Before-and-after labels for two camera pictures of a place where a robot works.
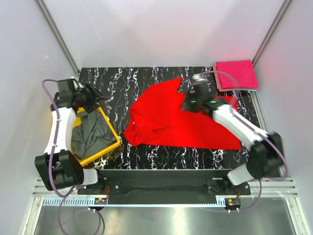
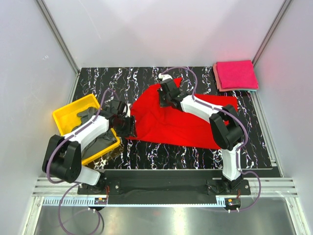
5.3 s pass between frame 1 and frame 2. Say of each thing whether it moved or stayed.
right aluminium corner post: stayed
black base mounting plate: stayed
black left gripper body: moved
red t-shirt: stayed
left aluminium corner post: stayed
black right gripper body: moved
